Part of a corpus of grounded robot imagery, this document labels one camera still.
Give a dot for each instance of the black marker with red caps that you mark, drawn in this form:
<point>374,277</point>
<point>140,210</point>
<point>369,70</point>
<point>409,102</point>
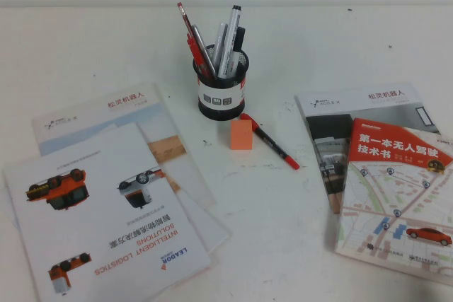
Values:
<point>269,141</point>

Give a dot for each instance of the black mesh pen holder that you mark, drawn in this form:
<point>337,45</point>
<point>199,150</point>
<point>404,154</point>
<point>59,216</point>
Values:
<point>219,111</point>

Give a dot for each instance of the red gel pen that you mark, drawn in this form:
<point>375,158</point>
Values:
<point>193,48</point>

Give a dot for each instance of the grey marker pen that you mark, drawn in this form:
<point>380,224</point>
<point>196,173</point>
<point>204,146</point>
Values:
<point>220,40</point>

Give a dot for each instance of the slim silver pen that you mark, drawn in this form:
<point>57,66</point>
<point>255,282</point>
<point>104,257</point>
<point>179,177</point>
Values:
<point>200,44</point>

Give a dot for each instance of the black marker pen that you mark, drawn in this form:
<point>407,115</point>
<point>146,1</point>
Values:
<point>240,38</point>

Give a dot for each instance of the orange rectangular block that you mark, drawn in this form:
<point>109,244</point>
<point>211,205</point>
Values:
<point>241,136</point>

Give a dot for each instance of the plain white booklet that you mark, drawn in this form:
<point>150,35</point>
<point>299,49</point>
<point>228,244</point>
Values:
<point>209,227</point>

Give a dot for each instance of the white marker with black cap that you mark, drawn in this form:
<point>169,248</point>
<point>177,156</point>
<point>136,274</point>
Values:
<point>231,33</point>

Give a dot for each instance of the Agilex brochure with room photo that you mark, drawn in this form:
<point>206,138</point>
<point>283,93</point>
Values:
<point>325,111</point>

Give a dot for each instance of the Agilex brochure with blue sky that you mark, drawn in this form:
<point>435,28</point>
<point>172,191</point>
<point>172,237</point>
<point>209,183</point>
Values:
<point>88,114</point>

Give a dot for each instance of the white Leador logistics brochure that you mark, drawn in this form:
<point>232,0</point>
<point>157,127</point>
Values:
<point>106,210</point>

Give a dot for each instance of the red autonomous driving book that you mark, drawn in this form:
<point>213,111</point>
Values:
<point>389,192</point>

